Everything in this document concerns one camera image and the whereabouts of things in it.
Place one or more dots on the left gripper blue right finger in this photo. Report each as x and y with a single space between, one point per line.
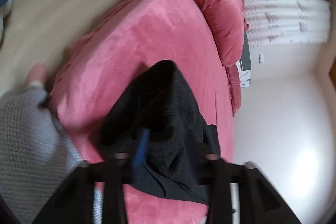
259 201

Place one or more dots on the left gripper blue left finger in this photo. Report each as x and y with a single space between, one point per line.
73 201

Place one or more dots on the black knitted garment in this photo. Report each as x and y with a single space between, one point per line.
160 104

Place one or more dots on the grey knitted sleeve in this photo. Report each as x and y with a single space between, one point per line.
36 154

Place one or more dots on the dark pink pillow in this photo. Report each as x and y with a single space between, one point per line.
234 87

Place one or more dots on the large pink folded duvet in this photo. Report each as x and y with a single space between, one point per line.
227 23

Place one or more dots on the pink velvet bed cover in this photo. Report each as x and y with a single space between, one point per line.
132 37

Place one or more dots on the white wall socket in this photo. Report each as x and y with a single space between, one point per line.
261 58

